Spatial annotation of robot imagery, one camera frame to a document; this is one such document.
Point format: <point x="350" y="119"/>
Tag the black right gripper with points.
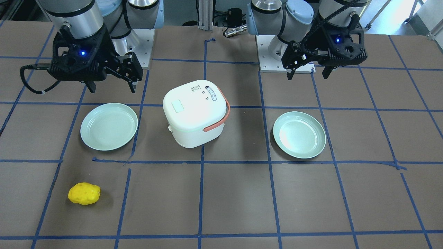
<point x="110" y="54"/>

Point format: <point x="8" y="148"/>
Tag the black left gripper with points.
<point x="314" y="46"/>

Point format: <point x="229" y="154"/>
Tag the green plate near right arm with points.
<point x="109" y="126"/>

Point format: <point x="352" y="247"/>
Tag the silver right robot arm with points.
<point x="86" y="17"/>

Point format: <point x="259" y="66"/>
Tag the green plate near left arm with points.
<point x="299" y="135"/>

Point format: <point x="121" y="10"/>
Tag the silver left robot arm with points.
<point x="291" y="34"/>

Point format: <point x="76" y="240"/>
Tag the white rice cooker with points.
<point x="196" y="112"/>

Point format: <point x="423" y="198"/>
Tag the yellow toy potato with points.
<point x="84" y="193"/>

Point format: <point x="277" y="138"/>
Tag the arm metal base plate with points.
<point x="270" y="51"/>
<point x="139" y="41"/>

